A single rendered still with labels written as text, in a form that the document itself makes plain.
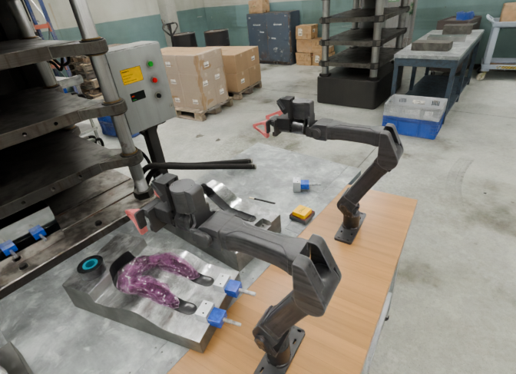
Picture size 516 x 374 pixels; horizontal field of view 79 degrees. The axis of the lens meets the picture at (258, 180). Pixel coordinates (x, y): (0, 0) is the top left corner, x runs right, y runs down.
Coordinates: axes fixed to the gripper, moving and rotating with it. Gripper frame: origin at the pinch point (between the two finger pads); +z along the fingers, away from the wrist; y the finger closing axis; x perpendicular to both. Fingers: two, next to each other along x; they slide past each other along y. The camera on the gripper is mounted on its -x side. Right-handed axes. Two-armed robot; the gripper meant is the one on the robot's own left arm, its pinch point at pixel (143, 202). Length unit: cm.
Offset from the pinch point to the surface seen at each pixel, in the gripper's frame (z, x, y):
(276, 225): -14, 35, -42
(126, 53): 71, -26, -59
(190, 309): -9.2, 35.2, 2.5
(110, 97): 61, -12, -38
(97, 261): 24.0, 25.2, 8.1
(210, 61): 258, 38, -328
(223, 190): 14, 28, -46
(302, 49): 269, 83, -659
